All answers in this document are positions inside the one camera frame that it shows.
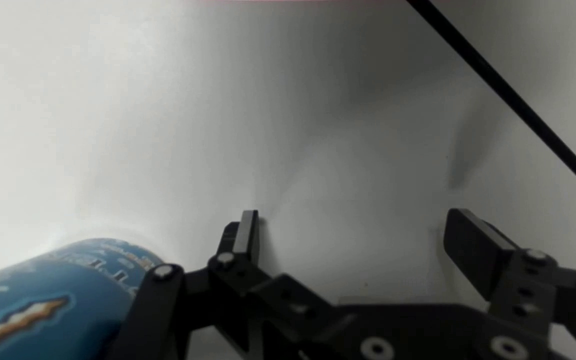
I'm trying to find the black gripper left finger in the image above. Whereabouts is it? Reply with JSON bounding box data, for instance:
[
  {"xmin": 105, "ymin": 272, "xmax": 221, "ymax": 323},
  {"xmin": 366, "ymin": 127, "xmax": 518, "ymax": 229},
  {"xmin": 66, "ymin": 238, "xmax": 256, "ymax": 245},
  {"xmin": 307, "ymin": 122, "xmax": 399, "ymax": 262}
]
[{"xmin": 208, "ymin": 210, "xmax": 260, "ymax": 280}]

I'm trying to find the blue can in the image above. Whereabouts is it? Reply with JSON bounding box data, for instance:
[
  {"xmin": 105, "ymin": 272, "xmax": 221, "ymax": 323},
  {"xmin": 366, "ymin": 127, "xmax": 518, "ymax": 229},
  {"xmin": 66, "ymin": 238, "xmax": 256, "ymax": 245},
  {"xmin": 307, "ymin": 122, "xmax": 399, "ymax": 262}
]
[{"xmin": 0, "ymin": 238, "xmax": 162, "ymax": 360}]

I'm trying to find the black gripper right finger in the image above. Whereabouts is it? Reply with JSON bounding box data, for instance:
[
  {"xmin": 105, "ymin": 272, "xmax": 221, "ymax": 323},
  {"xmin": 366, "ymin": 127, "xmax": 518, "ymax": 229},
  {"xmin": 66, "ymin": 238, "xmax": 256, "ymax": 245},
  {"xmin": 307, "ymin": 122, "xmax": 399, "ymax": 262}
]
[{"xmin": 443, "ymin": 209, "xmax": 518, "ymax": 300}]

